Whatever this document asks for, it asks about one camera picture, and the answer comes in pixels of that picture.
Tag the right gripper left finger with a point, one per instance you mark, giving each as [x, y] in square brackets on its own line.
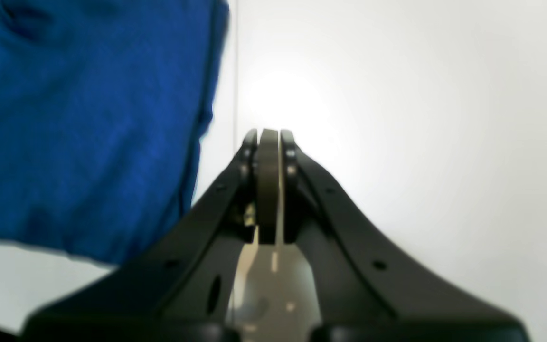
[179, 290]

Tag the dark blue t-shirt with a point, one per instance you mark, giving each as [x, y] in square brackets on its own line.
[102, 107]

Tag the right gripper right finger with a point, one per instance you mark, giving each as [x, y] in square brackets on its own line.
[368, 289]

